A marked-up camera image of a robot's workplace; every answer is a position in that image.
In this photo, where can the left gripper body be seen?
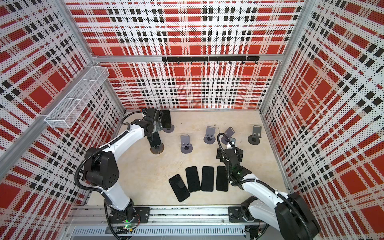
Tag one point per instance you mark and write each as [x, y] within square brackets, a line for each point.
[158, 126]

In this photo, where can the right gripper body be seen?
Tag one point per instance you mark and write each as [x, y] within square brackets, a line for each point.
[219, 153]

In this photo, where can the black phone with pink edge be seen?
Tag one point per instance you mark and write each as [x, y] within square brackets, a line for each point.
[207, 184]

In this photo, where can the blue-edged phone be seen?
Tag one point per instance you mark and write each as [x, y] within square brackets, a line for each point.
[193, 179]

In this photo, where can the black phone with white sticker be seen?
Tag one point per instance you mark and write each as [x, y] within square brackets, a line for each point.
[179, 188]

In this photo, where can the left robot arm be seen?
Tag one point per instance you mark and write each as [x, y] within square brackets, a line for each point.
[99, 171]

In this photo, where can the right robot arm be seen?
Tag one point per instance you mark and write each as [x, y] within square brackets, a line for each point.
[288, 213]

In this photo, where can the grey stand at back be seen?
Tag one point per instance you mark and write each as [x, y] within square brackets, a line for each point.
[169, 130]

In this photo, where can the grey stand of blue phone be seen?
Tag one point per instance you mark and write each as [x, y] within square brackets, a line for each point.
[229, 133]

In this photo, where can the dark grey far-right phone stand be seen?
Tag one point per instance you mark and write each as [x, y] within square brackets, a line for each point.
[254, 138]

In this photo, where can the wooden-base phone stand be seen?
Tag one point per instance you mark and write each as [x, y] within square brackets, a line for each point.
[156, 150]

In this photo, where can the grey centre phone stand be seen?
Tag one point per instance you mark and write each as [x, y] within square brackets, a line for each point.
[186, 146]

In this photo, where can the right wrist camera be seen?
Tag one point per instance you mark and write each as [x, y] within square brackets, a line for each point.
[231, 143]

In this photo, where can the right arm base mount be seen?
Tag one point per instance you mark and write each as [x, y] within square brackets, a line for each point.
[242, 214]

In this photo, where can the black hook rail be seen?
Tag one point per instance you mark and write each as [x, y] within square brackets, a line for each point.
[211, 59]

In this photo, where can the white wire mesh basket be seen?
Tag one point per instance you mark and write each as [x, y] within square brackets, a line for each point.
[69, 109]

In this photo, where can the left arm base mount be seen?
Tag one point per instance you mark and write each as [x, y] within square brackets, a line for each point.
[129, 216]

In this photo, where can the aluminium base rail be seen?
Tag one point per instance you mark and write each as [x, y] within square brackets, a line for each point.
[166, 223]

